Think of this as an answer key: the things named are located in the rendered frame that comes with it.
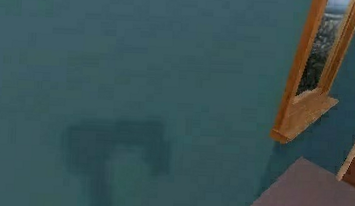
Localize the wooden framed window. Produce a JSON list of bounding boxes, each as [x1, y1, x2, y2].
[[269, 0, 355, 148]]

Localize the grey purple flat furniture top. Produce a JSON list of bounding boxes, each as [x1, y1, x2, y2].
[[238, 154, 355, 206]]

